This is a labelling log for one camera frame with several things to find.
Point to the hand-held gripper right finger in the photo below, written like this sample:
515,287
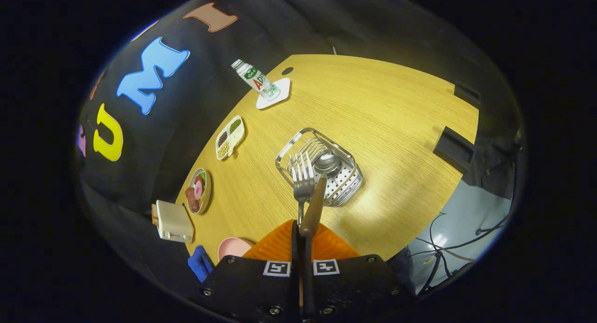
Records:
309,257

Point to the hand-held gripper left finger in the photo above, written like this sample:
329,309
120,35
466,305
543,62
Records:
295,253

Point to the pink plate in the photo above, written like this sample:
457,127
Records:
233,247

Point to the blue cloth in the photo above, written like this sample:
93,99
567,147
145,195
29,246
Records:
200,264

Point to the plate of mixed food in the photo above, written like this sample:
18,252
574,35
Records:
198,192

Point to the white toaster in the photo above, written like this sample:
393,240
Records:
175,222

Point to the white divided bean tray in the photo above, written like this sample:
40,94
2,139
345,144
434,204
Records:
229,137

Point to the brown toast slices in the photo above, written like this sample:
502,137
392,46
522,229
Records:
155,214

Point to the white square coaster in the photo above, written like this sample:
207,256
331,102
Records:
282,92

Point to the white green-label bottle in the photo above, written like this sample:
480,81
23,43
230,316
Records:
256,80

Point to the black table clamp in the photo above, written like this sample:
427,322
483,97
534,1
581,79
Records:
467,95
453,149

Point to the black round table grommet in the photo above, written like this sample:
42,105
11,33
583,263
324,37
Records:
288,71

